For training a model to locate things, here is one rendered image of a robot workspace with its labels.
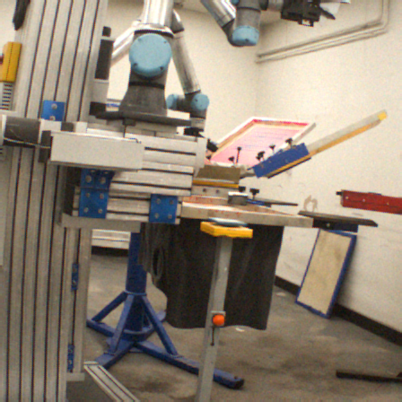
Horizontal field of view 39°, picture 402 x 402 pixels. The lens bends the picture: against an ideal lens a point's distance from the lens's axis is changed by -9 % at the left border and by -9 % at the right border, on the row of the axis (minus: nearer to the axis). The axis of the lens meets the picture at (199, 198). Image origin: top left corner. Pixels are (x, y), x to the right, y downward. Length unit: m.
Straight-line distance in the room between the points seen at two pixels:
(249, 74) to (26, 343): 5.80
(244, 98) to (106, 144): 5.74
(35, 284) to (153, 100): 0.69
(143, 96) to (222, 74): 5.44
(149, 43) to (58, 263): 0.75
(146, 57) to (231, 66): 5.62
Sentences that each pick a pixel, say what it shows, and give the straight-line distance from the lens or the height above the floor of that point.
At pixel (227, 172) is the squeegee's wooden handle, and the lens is 2.70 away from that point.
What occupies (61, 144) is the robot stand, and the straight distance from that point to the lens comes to 1.53.
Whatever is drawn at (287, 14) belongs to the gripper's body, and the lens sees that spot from 1.78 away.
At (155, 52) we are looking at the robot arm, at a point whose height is 1.43.
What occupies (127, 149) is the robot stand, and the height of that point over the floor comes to 1.15.
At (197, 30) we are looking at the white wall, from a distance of 7.16.
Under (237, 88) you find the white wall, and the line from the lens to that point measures 7.23.
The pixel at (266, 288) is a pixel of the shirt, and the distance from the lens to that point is 2.33.
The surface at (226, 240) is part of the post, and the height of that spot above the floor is 0.91.
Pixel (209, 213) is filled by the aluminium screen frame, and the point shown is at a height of 0.97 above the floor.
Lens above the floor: 1.13
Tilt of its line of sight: 3 degrees down
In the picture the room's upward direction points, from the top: 7 degrees clockwise
